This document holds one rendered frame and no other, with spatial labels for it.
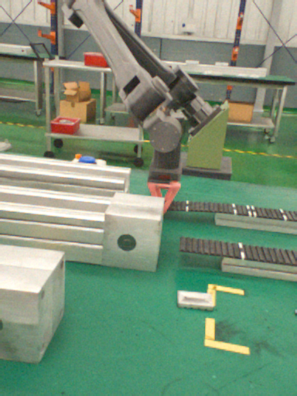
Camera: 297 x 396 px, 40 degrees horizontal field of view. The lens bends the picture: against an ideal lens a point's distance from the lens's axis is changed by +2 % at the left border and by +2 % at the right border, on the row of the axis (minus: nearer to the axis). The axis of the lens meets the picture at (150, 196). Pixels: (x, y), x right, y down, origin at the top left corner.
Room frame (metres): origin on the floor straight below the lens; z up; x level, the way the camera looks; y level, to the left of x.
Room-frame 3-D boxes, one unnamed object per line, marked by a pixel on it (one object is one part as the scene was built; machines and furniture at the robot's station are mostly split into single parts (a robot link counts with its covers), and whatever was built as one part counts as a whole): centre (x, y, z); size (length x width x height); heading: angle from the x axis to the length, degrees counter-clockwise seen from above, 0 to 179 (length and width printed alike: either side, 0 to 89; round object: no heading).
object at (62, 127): (3.94, 0.62, 0.50); 1.03 x 0.55 x 1.01; 94
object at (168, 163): (0.82, -0.03, 0.91); 0.10 x 0.07 x 0.07; 177
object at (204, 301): (0.51, -0.08, 0.78); 0.05 x 0.03 x 0.01; 90
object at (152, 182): (0.80, -0.03, 0.84); 0.07 x 0.07 x 0.09; 87
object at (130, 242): (0.64, 0.02, 0.83); 0.12 x 0.09 x 0.10; 176
